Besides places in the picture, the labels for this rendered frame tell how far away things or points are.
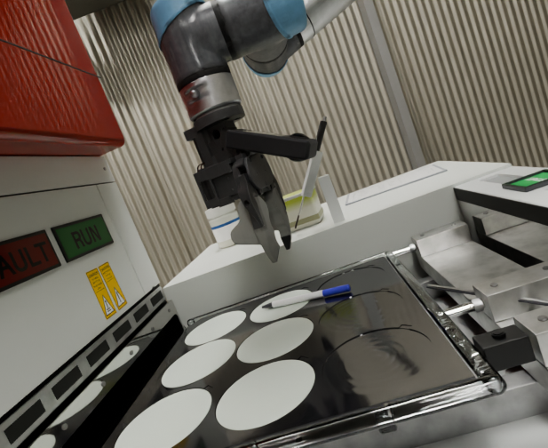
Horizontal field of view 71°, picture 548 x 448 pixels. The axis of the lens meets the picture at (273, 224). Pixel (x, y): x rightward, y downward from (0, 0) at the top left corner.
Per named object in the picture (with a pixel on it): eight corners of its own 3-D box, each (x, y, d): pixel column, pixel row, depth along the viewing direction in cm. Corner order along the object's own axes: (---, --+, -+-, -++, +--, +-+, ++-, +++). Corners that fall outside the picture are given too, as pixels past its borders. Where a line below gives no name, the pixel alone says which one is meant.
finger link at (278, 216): (266, 246, 62) (241, 196, 59) (299, 236, 59) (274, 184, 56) (261, 257, 59) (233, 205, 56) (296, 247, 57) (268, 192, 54)
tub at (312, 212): (286, 234, 76) (274, 202, 75) (292, 226, 83) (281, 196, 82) (321, 222, 73) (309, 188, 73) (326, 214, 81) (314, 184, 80)
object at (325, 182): (314, 231, 67) (287, 159, 66) (313, 228, 71) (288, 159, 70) (347, 220, 67) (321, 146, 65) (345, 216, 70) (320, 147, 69)
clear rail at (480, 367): (493, 402, 26) (487, 384, 26) (385, 259, 63) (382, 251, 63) (513, 396, 26) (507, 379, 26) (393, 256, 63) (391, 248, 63)
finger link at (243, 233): (247, 269, 54) (229, 207, 55) (283, 260, 52) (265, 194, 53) (235, 274, 52) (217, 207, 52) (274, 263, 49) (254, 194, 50)
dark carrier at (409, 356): (72, 498, 33) (69, 492, 33) (192, 324, 67) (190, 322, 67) (478, 383, 28) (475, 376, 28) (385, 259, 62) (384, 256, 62)
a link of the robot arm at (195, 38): (199, -27, 47) (135, 2, 47) (233, 63, 48) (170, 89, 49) (210, 2, 54) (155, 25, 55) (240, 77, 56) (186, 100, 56)
